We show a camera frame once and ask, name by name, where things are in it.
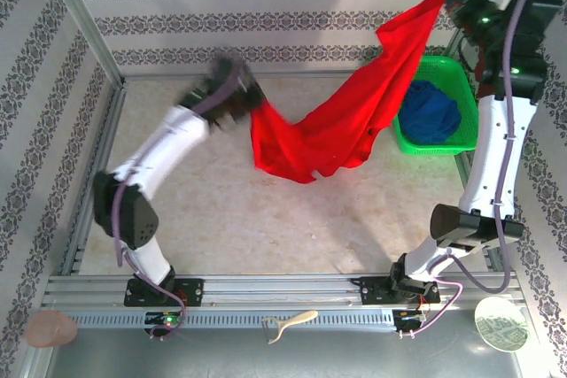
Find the red t-shirt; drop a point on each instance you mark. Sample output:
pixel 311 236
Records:
pixel 332 130

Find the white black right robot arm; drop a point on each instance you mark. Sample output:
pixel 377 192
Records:
pixel 496 152

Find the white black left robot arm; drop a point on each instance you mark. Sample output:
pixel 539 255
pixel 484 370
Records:
pixel 168 143

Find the green plastic basket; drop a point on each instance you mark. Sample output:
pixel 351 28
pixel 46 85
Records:
pixel 443 68

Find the blue cloth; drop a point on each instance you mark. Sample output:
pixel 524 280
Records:
pixel 432 112

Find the cream plastic peeler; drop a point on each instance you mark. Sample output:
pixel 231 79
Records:
pixel 301 317

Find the round green patterned disc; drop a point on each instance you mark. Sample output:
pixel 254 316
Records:
pixel 500 325

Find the wide aluminium mounting rail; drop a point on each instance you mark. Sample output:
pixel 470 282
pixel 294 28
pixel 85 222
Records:
pixel 274 291

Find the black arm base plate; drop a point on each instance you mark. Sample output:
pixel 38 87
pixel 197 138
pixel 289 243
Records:
pixel 370 291
pixel 195 291

